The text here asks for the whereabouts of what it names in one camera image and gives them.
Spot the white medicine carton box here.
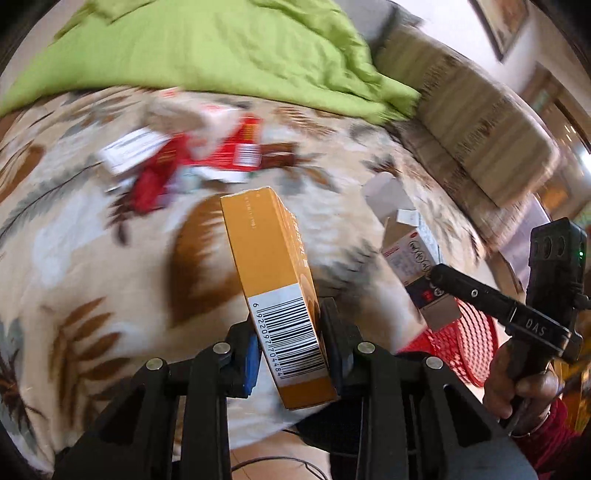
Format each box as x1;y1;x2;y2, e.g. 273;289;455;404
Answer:
362;172;461;331

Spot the orange cardboard box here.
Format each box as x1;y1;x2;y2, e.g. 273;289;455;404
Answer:
221;187;338;410

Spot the red paper wrapper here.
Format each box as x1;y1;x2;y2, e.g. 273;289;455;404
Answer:
129;115;262;215

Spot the red sleeve right forearm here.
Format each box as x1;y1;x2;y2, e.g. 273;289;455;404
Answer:
514;399;582;479

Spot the red mesh trash basket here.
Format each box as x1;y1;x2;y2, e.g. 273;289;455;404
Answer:
402;300;499;388

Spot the person's right hand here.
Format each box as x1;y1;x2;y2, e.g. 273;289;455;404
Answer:
483;340;562;436

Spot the striped brown pillow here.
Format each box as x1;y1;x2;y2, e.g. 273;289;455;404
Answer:
375;26;560;251

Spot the leaf patterned bed blanket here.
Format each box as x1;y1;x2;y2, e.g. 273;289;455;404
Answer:
1;87;487;478

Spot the white barcode carton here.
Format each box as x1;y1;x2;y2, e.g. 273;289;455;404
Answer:
95;128;170;176

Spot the green quilt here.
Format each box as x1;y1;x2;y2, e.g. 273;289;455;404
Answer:
1;1;420;124

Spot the black cable on floor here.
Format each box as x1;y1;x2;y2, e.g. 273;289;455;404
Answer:
230;428;330;480

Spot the framed wall picture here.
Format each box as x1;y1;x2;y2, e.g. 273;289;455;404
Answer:
470;0;529;62

